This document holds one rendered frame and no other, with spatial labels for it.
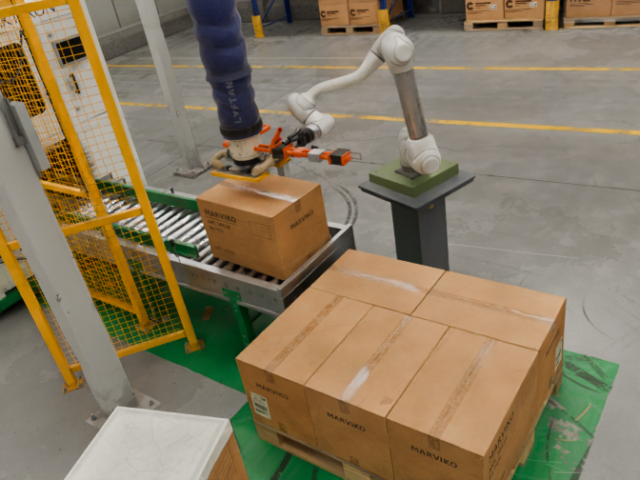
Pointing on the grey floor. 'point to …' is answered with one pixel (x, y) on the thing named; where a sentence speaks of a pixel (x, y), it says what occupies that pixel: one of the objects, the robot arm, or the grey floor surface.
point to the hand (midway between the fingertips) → (286, 150)
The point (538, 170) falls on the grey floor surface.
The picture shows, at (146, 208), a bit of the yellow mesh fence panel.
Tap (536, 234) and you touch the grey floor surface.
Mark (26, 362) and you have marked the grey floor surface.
